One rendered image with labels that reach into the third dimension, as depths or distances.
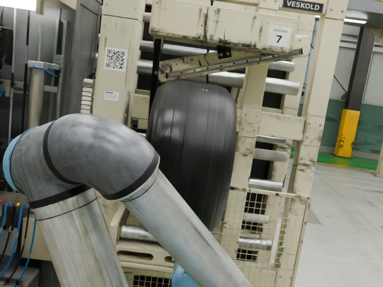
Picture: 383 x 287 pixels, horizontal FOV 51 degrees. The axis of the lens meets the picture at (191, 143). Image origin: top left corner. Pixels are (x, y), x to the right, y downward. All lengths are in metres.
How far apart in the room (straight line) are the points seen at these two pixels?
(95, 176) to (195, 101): 0.78
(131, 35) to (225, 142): 0.50
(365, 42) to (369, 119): 2.03
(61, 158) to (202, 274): 0.34
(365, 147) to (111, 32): 10.41
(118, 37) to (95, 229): 0.88
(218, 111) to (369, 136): 10.28
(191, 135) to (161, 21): 0.61
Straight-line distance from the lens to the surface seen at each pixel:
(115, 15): 1.49
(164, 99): 1.36
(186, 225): 0.72
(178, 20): 1.73
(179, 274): 0.97
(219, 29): 1.73
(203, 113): 1.33
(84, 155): 0.63
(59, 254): 0.74
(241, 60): 1.86
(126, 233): 1.50
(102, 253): 0.74
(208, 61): 1.85
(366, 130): 11.48
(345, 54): 11.29
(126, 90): 1.47
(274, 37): 1.76
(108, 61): 1.48
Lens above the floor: 1.49
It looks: 10 degrees down
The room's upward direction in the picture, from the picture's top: 8 degrees clockwise
